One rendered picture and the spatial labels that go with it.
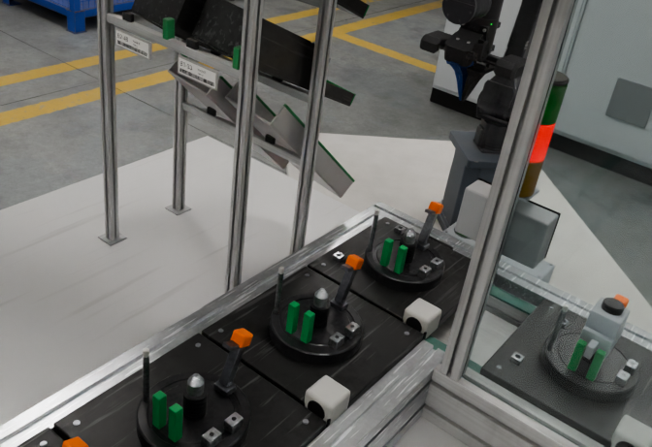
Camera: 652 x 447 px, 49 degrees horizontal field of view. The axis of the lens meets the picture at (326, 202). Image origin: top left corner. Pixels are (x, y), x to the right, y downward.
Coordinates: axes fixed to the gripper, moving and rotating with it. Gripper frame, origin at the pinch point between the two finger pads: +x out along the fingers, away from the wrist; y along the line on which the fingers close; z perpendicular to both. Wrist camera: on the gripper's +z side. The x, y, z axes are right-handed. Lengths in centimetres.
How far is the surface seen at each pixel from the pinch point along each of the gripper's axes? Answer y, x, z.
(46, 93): -290, 125, -96
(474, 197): 19.8, 2.2, 33.2
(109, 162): -46, 22, 42
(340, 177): -15.3, 21.8, 12.5
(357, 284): 2.5, 28.4, 29.5
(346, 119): -164, 125, -212
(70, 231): -55, 39, 46
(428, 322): 16.9, 26.6, 31.1
